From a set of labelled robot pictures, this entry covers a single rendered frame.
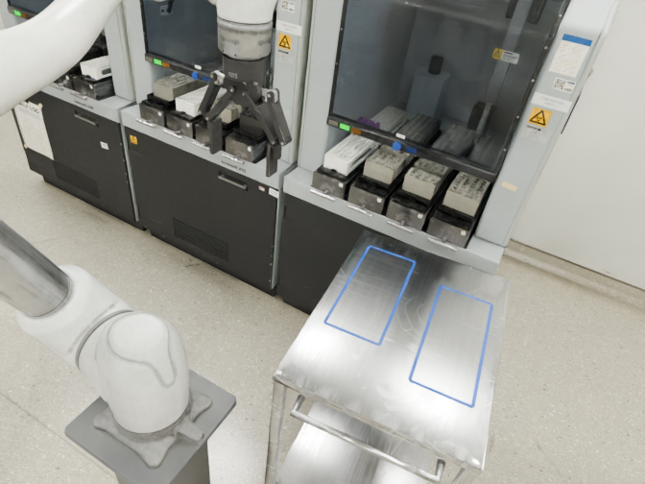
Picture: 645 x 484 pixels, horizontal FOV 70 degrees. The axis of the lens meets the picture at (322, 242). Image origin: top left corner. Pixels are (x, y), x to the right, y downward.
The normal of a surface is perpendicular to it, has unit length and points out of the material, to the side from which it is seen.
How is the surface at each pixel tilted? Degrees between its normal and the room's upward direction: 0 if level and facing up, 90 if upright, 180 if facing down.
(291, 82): 90
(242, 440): 0
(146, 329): 6
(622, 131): 90
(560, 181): 90
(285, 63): 90
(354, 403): 0
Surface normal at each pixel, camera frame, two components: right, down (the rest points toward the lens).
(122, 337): 0.26, -0.74
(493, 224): -0.48, 0.50
